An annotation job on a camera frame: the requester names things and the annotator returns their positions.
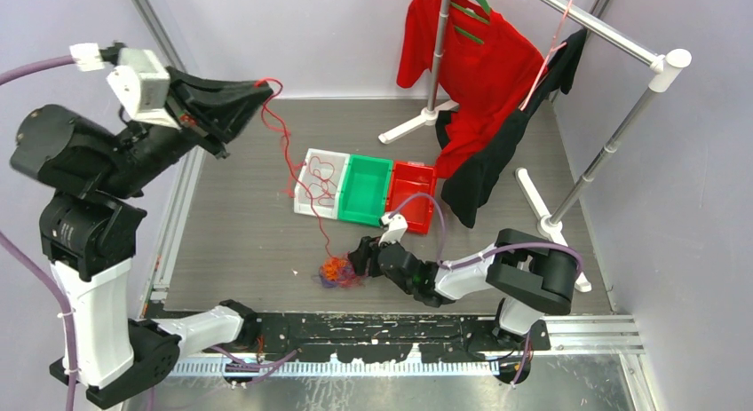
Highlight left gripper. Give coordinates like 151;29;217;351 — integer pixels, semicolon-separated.
96;65;273;199

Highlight cable bundle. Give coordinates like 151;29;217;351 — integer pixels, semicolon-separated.
317;256;366;289

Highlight red cable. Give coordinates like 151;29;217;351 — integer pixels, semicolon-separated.
254;77;345;263

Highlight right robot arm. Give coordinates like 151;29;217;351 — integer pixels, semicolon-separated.
347;228;583;350

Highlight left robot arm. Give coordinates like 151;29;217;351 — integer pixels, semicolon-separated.
10;67;273;409

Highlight green plastic bin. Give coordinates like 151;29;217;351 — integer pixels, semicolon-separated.
337;154;393;226

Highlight white plastic bin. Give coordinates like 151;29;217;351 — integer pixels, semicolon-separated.
293;148;351;219

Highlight red plastic bin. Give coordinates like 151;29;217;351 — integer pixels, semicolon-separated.
385;161;437;235

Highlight black shirt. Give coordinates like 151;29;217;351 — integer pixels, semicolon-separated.
435;28;588;228

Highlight red shirt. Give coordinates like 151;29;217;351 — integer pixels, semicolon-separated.
396;0;543;178

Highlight green hanger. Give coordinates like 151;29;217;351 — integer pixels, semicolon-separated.
450;0;492;25

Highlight pink hanger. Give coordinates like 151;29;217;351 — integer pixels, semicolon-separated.
519;0;573;111

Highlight white garment rack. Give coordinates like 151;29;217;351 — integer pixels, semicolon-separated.
377;0;693;294

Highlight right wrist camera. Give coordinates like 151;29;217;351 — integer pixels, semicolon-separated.
378;211;408;246

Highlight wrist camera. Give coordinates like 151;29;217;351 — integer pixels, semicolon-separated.
378;211;408;246
107;48;178;129

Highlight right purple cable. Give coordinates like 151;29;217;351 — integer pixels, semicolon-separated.
381;192;585;274

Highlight purple cable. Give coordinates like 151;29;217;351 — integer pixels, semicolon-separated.
381;192;585;274
0;42;106;411

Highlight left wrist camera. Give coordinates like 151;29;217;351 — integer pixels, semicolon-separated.
107;48;178;129

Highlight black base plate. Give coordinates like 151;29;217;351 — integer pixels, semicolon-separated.
202;312;551;387

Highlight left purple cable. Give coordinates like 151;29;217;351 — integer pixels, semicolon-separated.
0;42;106;411

